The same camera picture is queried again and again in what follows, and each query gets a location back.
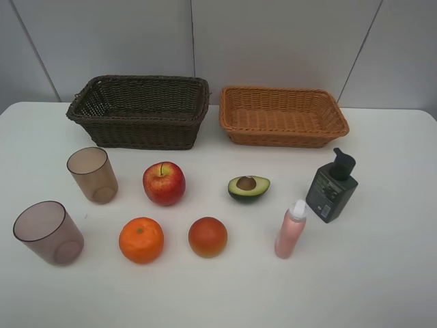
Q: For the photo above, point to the red orange round fruit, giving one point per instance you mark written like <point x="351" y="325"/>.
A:
<point x="207" y="237"/>

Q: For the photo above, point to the pink spray bottle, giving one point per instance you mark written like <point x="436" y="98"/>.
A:
<point x="292" y="227"/>

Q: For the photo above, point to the halved avocado with pit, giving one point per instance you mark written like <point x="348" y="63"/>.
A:
<point x="247" y="189"/>

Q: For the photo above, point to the light orange wicker basket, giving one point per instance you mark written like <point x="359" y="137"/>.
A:
<point x="269" y="116"/>

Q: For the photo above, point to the purple translucent plastic cup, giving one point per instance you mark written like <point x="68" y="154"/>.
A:
<point x="48" y="230"/>

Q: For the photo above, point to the orange mandarin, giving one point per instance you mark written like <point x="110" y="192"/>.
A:
<point x="141" y="240"/>

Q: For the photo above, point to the red yellow apple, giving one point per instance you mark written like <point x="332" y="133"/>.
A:
<point x="164" y="183"/>

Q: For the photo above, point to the dark green pump bottle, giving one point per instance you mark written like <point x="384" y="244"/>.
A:
<point x="332" y="187"/>

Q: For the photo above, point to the brown translucent plastic cup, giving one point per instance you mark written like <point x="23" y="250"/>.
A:
<point x="91" y="169"/>

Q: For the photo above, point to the dark brown wicker basket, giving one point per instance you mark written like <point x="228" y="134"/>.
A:
<point x="151" y="112"/>

